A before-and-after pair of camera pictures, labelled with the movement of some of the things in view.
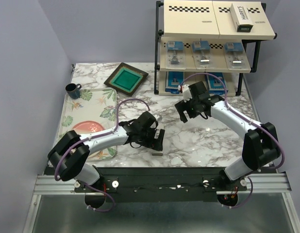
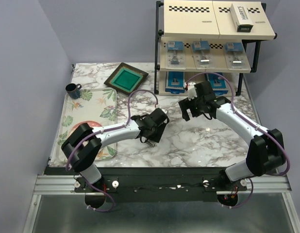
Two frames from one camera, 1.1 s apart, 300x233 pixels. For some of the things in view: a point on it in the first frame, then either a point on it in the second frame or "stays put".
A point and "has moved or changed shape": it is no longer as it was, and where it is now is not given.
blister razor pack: (175, 55) stays put
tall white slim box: (155, 152) has moved or changed shape
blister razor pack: (237, 58) stays put
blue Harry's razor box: (215, 86) stays put
